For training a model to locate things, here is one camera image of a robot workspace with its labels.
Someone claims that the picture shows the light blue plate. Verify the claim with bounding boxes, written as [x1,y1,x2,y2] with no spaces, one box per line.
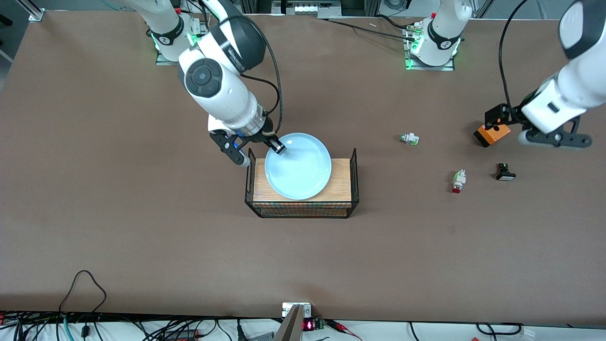
[264,133,332,201]

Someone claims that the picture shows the black button with white cap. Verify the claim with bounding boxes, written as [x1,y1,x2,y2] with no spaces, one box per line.
[495,162,517,182]

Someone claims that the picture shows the white mounting plate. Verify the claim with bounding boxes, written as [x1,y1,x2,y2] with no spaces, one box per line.
[282,302,313,318]

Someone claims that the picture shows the orange box with black base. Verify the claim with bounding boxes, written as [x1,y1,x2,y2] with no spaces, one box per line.
[473,122,512,148]

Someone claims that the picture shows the wooden board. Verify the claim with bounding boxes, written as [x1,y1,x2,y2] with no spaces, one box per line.
[253,158,352,203]

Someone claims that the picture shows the grey metal bar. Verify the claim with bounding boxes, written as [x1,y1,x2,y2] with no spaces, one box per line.
[274,305,304,341]

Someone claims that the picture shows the red clip lead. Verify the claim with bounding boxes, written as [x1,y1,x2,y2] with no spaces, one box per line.
[327,320,363,341]

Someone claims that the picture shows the black power adapter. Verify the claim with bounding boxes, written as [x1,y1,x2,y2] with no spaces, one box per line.
[161,328,199,341]

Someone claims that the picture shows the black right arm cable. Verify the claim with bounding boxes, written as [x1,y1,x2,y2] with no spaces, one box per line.
[239,17,285,133]

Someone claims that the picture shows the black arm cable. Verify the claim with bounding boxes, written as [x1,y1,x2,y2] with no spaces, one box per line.
[500,0,530,109]
[239,17,285,133]

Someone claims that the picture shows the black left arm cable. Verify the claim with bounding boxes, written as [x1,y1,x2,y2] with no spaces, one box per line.
[500,0,530,109]

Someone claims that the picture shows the black wire basket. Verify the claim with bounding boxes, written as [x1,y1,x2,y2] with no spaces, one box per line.
[244,148,359,219]

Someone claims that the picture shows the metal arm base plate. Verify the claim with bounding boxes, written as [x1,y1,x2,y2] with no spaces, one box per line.
[405,24,456,72]
[155,19,209,66]

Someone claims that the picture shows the black cable across table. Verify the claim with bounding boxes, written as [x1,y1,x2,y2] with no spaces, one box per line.
[327,18,419,41]

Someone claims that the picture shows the black coiled cable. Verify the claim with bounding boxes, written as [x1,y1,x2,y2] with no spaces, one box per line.
[476,322,522,335]

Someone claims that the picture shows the black looped cable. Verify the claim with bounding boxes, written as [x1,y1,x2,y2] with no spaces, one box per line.
[59,270,107,315]

